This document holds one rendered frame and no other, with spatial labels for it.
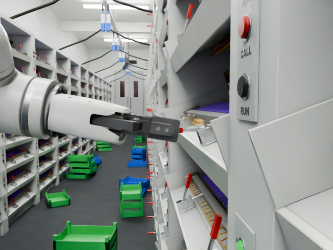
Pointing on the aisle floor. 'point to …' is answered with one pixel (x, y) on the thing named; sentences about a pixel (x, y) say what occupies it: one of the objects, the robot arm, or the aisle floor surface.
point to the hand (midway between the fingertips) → (163, 128)
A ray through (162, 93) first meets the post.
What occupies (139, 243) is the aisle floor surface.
